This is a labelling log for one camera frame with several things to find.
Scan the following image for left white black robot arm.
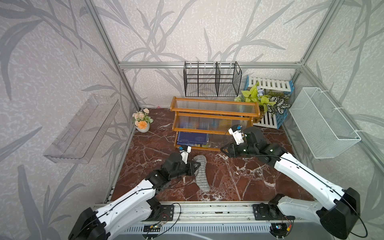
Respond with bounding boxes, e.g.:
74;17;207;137
68;151;201;240

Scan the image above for white blue wooden crate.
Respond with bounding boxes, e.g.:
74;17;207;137
242;76;294;129

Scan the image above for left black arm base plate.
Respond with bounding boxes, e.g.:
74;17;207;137
147;205;175;222

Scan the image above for flower bouquet in white pot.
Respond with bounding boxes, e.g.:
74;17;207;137
132;108;154;133

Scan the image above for orange wooden three-tier bookshelf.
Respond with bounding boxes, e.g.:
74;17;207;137
170;97;260;152

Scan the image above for white wire mesh basket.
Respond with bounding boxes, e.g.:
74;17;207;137
290;87;361;159

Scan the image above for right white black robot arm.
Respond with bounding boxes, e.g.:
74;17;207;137
221;125;361;240

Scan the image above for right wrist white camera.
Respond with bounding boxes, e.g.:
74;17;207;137
228;125;245;145

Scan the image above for grey striped cloth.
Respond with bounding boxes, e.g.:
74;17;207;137
194;155;211;192

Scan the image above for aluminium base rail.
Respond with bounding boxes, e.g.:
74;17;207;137
86;200;341;225

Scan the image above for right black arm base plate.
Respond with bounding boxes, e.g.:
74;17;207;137
252;203;296;221

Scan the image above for black wire mesh organizer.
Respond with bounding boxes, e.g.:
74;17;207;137
183;62;243;98

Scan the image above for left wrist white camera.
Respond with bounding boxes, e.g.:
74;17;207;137
179;145;192;164

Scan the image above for wrist white camera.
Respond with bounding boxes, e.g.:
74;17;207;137
179;145;192;164
228;125;245;145

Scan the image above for green potted plant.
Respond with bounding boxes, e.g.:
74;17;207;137
234;84;276;123

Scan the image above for clear acrylic wall shelf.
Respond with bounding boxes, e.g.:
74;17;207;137
43;95;121;164

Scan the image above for black white variegated plant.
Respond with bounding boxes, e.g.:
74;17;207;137
268;92;291;115

